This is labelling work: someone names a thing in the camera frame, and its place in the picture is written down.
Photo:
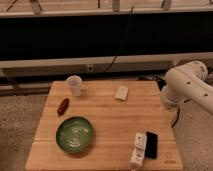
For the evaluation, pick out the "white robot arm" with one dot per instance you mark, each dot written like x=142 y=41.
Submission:
x=186 y=82

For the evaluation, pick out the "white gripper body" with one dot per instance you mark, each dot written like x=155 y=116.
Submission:
x=169 y=98

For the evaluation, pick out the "clear plastic cup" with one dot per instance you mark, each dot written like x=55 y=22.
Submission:
x=74 y=83

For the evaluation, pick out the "wooden cutting board table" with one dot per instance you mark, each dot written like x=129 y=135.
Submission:
x=115 y=124

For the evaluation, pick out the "white sponge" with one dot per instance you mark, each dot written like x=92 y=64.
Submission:
x=121 y=93

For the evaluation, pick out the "green ceramic bowl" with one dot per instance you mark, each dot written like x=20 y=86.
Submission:
x=74 y=134

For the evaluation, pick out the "black rectangular device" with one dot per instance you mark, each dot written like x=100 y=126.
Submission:
x=151 y=145

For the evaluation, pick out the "translucent yellowish gripper finger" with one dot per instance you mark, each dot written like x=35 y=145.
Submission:
x=170 y=116

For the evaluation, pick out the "brown sausage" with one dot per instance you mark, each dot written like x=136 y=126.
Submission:
x=63 y=106

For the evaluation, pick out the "white rectangular box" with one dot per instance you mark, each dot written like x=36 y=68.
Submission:
x=138 y=153

